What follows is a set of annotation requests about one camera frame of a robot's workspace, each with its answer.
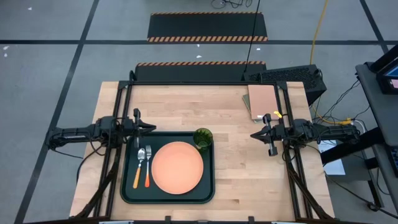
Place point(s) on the dark equipment desk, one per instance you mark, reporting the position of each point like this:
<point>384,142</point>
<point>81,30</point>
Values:
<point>373,102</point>

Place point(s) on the black computer tower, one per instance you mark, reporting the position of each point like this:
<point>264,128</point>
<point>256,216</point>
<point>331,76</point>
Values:
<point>289,76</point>

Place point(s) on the small yellow tag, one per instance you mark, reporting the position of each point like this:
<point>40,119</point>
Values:
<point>277,114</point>

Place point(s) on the white paper sheet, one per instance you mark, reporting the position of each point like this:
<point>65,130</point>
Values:
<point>334,165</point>

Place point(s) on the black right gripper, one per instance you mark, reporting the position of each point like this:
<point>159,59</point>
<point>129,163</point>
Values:
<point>280,133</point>

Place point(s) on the black hazard-striped floor ramp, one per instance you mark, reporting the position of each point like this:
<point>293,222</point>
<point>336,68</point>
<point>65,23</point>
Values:
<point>205,26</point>
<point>199,73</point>

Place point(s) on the dark green plastic tray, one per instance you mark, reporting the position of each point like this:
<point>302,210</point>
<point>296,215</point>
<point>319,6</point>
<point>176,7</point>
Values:
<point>130,193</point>

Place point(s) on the laptop with blue screen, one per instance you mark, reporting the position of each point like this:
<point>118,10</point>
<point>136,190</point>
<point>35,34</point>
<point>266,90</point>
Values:
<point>392,74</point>

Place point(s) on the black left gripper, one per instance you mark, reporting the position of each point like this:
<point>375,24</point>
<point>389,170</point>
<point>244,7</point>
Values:
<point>129,127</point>

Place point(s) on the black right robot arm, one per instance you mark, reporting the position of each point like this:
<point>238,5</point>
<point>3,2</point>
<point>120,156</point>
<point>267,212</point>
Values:
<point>329,132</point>

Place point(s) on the green translucent cup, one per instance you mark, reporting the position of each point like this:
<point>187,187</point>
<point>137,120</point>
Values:
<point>202,138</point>

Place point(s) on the black aluminium table frame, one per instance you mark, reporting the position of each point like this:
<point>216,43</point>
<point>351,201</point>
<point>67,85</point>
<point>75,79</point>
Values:
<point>202,83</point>

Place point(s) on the orange round plate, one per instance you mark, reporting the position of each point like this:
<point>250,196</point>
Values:
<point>177,168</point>

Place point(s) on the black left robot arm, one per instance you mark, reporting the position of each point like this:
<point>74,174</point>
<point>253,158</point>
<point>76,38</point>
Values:
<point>77,132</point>

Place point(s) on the olive green flat board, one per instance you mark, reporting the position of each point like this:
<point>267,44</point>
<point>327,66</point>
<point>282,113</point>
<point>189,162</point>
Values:
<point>245,102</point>

